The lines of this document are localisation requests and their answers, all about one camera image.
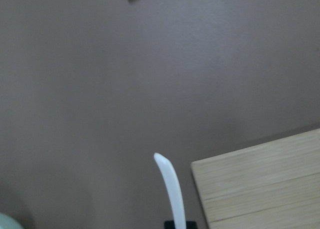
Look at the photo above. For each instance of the white ceramic spoon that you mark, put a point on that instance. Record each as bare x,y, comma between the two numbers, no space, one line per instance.
173,188

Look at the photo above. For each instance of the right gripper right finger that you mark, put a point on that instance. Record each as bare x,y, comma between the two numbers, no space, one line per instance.
191,224

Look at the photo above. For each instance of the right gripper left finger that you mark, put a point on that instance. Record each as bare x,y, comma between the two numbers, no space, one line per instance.
169,224

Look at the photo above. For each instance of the bamboo cutting board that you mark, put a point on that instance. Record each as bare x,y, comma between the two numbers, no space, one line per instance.
274,185

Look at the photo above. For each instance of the mint green bowl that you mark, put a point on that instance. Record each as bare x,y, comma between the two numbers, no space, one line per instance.
7,222

